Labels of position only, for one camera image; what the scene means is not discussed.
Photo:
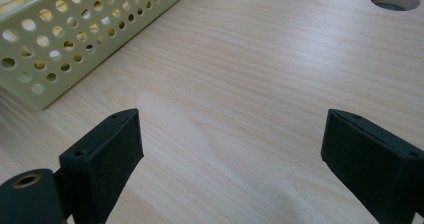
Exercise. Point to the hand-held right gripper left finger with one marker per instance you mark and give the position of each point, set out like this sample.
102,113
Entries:
100,164

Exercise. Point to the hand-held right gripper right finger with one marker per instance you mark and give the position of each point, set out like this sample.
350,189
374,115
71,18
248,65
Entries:
373,164

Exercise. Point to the pale green perforated plastic basket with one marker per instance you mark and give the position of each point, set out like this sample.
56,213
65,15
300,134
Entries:
53,90

